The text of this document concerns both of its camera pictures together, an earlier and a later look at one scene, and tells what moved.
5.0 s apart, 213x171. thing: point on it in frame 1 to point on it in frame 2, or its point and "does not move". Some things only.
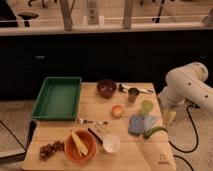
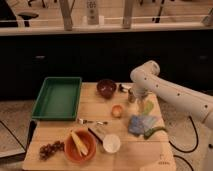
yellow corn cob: [79, 144] does not move
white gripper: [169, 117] to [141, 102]
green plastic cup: [146, 107] does not move
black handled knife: [95, 135] does not move
